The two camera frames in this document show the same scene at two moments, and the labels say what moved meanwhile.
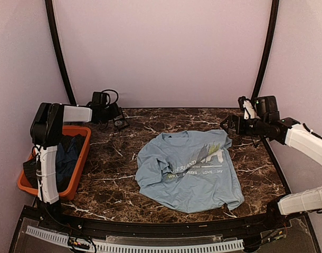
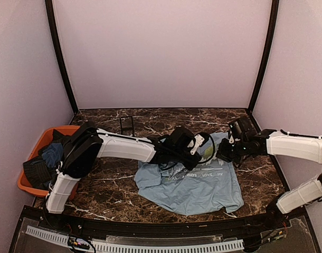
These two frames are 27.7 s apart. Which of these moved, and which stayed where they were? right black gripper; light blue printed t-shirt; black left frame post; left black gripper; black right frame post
Moved: right black gripper; left black gripper
Stayed: black right frame post; black left frame post; light blue printed t-shirt
